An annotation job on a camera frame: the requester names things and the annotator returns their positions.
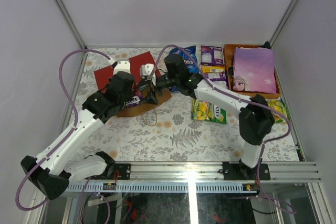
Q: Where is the blue chips bag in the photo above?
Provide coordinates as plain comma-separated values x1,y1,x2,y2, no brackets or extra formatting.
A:
169,45,199,73

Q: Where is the aluminium front rail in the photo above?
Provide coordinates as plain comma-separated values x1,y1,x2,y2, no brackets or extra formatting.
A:
117,162,321,183

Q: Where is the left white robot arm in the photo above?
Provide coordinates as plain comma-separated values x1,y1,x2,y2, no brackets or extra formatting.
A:
20,71,158,200

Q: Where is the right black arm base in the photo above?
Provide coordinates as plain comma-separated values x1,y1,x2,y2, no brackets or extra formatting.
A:
217,160,271,181

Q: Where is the purple Frozen cloth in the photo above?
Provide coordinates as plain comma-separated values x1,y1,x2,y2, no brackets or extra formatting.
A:
233,47,277,94

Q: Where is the purple snack packet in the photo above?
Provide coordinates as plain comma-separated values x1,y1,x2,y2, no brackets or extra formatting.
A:
201,45,224,66

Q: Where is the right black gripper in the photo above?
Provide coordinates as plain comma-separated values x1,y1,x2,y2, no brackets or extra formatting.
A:
138,74,180,105

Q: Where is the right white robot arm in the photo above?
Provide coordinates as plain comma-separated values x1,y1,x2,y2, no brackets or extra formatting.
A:
153,54,274,179

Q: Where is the red brown paper bag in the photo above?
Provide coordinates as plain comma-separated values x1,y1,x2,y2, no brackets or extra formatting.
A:
93,51,173,127

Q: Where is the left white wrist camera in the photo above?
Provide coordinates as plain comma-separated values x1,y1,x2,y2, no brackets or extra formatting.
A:
111,59,131,74

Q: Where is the green yellow candy packet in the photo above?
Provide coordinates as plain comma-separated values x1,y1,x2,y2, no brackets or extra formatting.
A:
267,99,290,123

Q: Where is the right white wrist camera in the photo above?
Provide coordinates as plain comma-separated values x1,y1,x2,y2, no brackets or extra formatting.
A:
140,63,156,86

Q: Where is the yellow candy bar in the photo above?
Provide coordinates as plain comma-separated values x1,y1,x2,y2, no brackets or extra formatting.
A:
202,65,225,73

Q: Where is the grey slotted cable duct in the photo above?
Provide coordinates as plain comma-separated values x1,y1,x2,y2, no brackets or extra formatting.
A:
66,181,258,194

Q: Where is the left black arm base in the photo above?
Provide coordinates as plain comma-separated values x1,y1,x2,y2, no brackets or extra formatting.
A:
104,156,131,181

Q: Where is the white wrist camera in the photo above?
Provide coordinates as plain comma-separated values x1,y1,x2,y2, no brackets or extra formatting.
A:
140,63,156,86
111,59,131,74

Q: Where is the purple Fox's packet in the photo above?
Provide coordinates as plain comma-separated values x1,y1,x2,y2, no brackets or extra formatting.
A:
125,91,143,107
204,72,228,89

